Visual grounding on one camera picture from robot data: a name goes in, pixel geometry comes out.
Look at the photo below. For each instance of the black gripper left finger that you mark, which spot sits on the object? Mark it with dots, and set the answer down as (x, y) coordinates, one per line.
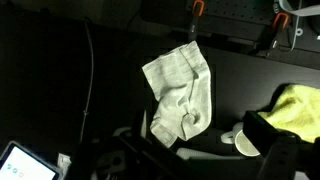
(150, 160)

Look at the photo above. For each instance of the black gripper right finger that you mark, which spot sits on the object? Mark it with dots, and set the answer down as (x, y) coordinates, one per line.
(276, 146)

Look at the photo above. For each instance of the yellow cloth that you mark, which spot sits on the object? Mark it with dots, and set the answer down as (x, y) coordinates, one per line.
(296, 110)

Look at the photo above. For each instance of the white mug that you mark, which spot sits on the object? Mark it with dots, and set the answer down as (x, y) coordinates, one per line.
(245, 145)

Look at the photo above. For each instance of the white towel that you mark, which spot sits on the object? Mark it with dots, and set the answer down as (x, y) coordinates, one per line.
(181, 90)

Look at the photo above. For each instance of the tablet with lit screen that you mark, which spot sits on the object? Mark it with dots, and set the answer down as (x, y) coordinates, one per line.
(25, 165)

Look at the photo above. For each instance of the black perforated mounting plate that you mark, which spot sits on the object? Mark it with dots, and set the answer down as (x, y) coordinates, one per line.
(240, 16)

